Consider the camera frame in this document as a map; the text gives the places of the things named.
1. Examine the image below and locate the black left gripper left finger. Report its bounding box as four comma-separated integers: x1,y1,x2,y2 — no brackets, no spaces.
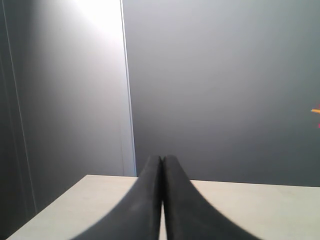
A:
74,156,163,240

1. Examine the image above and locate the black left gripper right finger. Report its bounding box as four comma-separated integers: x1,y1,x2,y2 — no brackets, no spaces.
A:
162,155,258,240

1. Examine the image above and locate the red artificial flower plant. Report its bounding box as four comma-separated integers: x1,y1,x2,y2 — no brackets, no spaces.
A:
310,105,320,115

